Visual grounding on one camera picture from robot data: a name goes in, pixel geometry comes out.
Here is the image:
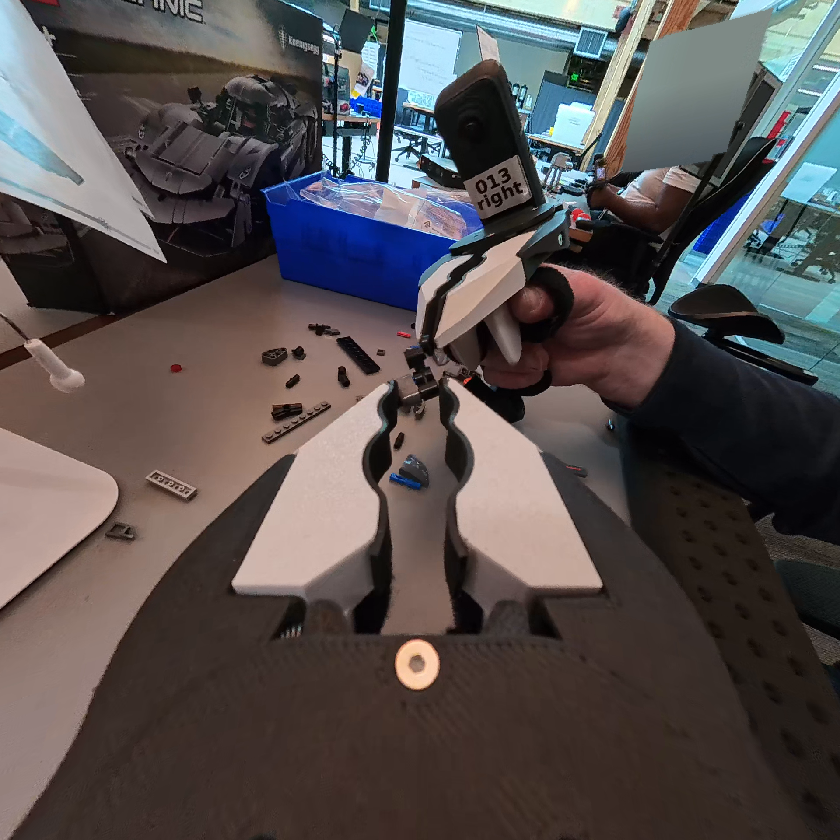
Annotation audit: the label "long grey lego plate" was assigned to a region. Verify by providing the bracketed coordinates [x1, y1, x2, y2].
[261, 400, 332, 445]

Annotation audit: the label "dark printed lego box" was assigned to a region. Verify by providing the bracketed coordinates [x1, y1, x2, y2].
[0, 0, 326, 312]

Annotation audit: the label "black dotted chair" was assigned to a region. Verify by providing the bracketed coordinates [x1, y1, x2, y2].
[617, 427, 840, 840]

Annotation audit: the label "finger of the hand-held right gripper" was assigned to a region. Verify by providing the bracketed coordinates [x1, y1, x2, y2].
[415, 251, 484, 350]
[433, 234, 537, 352]

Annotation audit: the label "person's right hand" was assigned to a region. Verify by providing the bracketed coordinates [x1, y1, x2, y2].
[482, 266, 677, 409]

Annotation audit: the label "clear plastic bags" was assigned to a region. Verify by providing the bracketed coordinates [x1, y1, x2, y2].
[298, 177, 483, 237]

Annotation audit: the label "person's right forearm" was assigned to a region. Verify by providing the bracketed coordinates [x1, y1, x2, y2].
[604, 315, 840, 546]

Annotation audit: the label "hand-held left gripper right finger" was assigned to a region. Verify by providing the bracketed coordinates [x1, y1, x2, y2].
[438, 379, 603, 634]

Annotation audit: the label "white book stand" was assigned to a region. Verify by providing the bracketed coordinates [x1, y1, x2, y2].
[0, 314, 120, 611]

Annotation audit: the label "black pole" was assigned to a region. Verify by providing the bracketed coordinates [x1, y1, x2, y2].
[375, 0, 408, 181]

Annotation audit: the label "long black lego plate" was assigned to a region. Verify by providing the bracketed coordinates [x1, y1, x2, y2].
[336, 336, 382, 375]

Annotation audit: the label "light grey four-stud lego plate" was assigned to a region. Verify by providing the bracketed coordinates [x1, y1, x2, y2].
[146, 470, 199, 501]

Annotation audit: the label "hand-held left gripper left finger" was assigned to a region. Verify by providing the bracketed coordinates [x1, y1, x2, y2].
[233, 381, 395, 635]

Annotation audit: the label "black office chair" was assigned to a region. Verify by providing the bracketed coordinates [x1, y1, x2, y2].
[591, 138, 778, 296]

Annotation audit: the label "dark grey lego connector assembly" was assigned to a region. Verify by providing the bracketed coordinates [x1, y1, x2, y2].
[392, 369, 439, 421]

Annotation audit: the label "blue plastic bin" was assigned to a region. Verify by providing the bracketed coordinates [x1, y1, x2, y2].
[261, 172, 483, 312]

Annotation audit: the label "lego instruction booklet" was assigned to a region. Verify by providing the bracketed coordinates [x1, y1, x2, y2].
[0, 0, 168, 263]

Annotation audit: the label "black chair armrest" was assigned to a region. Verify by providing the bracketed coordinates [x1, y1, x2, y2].
[668, 284, 818, 385]

